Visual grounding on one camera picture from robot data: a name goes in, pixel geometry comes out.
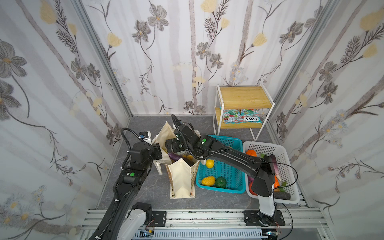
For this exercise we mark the green bell pepper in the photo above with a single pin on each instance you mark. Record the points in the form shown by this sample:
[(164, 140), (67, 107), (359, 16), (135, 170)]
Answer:
[(221, 183)]

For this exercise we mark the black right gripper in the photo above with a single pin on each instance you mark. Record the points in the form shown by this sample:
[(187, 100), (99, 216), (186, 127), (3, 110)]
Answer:
[(171, 145)]

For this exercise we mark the teal candy bag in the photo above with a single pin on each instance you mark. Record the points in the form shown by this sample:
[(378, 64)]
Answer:
[(231, 116)]

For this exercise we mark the Fox's candy bag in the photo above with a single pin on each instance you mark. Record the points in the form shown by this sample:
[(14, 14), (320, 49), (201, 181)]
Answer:
[(250, 116)]

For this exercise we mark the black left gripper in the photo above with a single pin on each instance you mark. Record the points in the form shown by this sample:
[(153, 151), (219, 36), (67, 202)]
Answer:
[(157, 153)]

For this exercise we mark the yellow lemon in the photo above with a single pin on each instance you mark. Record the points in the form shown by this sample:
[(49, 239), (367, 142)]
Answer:
[(210, 163)]

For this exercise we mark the teal plastic basket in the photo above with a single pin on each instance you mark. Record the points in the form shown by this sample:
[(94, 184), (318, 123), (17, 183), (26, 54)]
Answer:
[(235, 178)]

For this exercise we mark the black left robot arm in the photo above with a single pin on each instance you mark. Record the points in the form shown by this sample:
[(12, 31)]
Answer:
[(125, 190)]

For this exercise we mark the red tomato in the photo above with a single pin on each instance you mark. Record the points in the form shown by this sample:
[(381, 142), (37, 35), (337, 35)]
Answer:
[(251, 191)]

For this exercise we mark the dark green cucumber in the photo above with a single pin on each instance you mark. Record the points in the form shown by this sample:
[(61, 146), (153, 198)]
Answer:
[(282, 195)]

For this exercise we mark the cream floral tote bag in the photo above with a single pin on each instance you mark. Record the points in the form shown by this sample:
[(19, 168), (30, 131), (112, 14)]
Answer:
[(181, 176)]

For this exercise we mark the yellow bumpy citrus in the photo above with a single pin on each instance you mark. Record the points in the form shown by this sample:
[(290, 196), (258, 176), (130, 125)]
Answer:
[(208, 181)]

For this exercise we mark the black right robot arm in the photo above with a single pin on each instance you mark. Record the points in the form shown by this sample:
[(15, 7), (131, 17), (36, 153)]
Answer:
[(260, 169)]

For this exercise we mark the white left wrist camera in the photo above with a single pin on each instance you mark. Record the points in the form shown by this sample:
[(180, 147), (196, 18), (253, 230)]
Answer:
[(146, 137)]

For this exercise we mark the white plastic basket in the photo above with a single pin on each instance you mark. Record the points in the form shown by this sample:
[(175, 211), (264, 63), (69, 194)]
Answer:
[(288, 175)]

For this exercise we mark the white wooden two-tier shelf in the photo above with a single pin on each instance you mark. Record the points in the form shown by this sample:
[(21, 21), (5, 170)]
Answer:
[(237, 98)]

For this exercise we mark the orange carrot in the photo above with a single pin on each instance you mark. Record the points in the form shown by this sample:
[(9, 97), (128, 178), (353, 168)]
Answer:
[(277, 183)]

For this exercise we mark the orange tangerine in white basket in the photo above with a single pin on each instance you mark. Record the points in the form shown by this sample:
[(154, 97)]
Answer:
[(251, 153)]

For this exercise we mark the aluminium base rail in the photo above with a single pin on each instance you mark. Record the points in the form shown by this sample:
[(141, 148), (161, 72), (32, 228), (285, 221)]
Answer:
[(300, 224)]

